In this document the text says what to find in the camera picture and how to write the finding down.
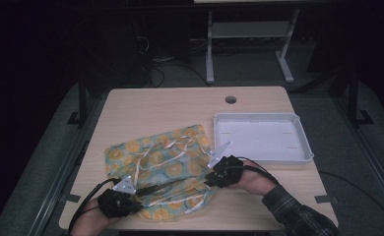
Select yellow patterned tote bag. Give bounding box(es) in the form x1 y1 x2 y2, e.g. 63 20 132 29
104 124 219 222

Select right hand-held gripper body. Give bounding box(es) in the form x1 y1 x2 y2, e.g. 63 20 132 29
204 141 245 189

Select metal floor rail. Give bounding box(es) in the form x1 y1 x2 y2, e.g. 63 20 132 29
27 104 96 236
332 96 384 214

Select person's left hand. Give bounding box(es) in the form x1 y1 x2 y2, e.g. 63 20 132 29
70 198 122 236

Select black metal post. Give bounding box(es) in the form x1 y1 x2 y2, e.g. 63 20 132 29
66 73 90 129
347 65 375 127

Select grey metal stand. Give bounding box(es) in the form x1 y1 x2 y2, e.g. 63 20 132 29
205 9 301 85

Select grey tape piece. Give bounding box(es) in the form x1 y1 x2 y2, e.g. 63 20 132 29
60 194 82 204
314 195 340 205

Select thin black floor cable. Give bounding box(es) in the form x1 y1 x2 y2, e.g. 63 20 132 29
142 62 211 88

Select white plastic tray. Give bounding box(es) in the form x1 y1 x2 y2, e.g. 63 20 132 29
212 112 315 165

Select person's right hand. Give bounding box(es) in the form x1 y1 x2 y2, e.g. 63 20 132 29
227 160 278 197

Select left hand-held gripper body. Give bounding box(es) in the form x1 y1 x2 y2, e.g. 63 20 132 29
96 175 144 219

